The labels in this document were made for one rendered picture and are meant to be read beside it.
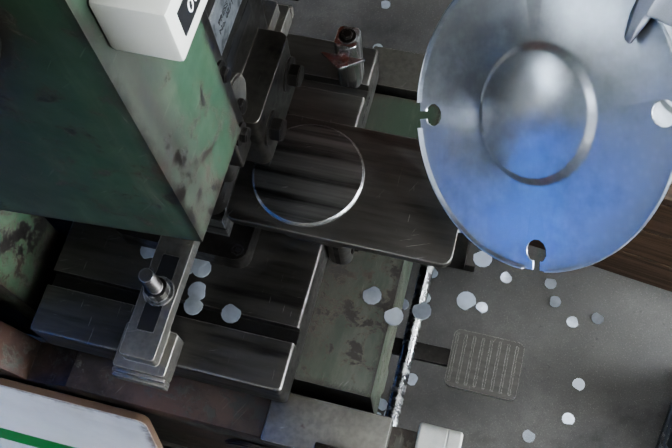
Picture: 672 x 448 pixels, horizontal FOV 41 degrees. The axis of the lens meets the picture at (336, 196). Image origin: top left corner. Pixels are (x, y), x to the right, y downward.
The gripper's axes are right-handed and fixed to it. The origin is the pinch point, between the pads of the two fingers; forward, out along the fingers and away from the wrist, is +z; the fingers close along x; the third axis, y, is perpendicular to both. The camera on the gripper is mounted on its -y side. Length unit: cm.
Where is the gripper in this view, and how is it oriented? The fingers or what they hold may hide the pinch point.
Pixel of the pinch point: (634, 23)
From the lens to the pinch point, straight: 78.6
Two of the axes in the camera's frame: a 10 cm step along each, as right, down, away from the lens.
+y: 6.0, 7.0, -3.8
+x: 6.2, -1.1, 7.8
